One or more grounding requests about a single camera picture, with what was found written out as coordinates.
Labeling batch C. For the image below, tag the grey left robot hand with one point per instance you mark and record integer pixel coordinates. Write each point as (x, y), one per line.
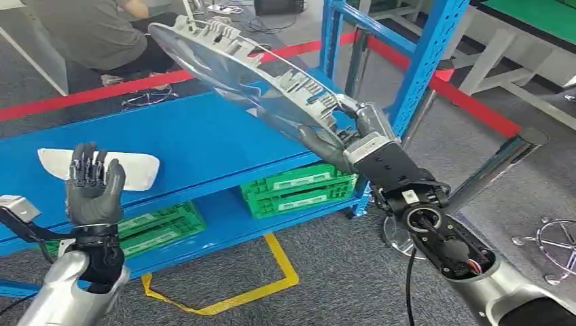
(92, 202)

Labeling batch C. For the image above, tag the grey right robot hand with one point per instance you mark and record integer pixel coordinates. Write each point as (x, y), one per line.
(330, 153)

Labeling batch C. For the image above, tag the silver wheel hubcap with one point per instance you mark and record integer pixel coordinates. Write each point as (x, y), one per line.
(234, 67)

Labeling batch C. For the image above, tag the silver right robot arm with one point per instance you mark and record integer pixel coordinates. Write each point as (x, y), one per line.
(495, 288)

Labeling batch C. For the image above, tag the green plastic crate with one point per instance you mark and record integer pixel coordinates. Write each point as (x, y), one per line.
(157, 225)
(297, 191)

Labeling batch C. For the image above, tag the white plastic trim piece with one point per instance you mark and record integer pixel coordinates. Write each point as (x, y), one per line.
(135, 171)

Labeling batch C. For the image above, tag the chrome stool base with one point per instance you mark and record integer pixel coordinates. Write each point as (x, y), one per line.
(148, 98)

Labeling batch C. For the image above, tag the short red barrier belt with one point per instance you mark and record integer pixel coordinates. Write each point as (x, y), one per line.
(389, 46)
(477, 110)

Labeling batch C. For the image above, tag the long red barrier belt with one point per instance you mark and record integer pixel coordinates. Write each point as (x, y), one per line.
(135, 84)

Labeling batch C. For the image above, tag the blue metal shelf rack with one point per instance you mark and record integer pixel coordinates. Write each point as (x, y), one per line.
(202, 130)

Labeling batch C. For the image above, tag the black box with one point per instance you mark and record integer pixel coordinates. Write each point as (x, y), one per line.
(279, 6)

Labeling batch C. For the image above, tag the person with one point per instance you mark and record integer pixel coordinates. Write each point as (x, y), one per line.
(90, 31)

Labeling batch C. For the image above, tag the white power strip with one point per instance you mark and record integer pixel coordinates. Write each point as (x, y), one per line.
(225, 8)

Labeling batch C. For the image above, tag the white table with green top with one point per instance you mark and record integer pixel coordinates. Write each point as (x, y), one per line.
(495, 58)

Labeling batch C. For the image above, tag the chrome chair base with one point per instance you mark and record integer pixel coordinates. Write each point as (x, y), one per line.
(560, 245)

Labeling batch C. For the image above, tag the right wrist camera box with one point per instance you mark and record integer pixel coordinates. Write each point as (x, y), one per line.
(387, 164)

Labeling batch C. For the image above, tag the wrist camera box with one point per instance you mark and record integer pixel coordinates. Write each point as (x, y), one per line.
(18, 208)
(387, 164)

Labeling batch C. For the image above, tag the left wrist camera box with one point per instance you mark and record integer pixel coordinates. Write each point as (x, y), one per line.
(18, 208)

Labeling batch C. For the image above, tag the dark stanchion post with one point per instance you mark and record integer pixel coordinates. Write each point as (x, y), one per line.
(357, 63)

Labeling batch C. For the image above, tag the white desk frame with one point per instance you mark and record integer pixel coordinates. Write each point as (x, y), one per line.
(40, 63)

